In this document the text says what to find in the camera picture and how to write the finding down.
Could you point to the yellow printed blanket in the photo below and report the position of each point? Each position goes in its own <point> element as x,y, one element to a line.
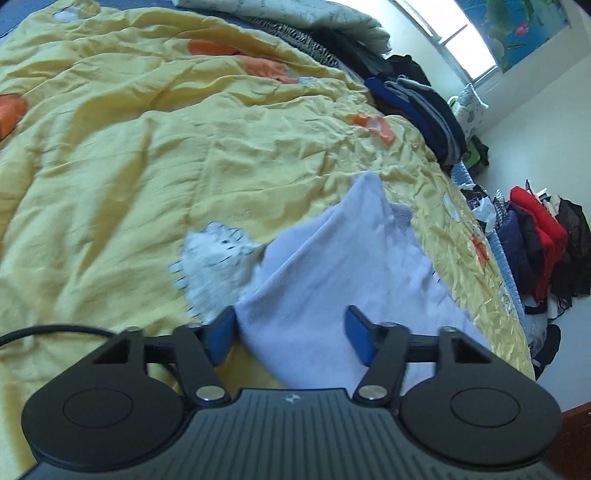
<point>138,161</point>

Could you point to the white printed folded quilt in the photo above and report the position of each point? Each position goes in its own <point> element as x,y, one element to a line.
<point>295,18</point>

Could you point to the pile of black clothes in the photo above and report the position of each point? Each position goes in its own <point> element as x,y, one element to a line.
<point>575,240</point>

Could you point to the black crumpled cloth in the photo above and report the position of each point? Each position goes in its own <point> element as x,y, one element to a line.
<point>406,69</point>

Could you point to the window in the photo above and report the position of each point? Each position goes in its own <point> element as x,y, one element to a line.
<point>452,32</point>

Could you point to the blue knitted bed cover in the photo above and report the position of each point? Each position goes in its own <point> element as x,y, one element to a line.
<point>505,263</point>

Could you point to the green bag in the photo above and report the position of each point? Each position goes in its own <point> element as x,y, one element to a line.
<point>475,154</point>

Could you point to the dark navy jacket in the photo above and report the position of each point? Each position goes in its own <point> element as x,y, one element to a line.
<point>521,244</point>

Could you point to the red jacket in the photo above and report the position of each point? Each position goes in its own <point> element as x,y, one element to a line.
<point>540,230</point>

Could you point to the light lavender garment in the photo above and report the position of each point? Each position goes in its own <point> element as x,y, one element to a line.
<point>341,277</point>

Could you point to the stack of dark folded clothes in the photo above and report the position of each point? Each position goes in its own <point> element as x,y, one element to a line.
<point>425,115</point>

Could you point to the black and white striped cloth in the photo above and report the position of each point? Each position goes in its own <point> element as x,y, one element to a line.
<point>300,39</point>

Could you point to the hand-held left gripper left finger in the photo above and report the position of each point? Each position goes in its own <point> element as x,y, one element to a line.
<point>219,337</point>

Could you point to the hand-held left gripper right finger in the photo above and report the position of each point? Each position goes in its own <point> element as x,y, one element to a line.
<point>358,337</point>

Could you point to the white floral bag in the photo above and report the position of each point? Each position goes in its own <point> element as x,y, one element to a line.
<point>471,110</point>

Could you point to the wall poster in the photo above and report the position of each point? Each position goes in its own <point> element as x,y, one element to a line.
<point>521,27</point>

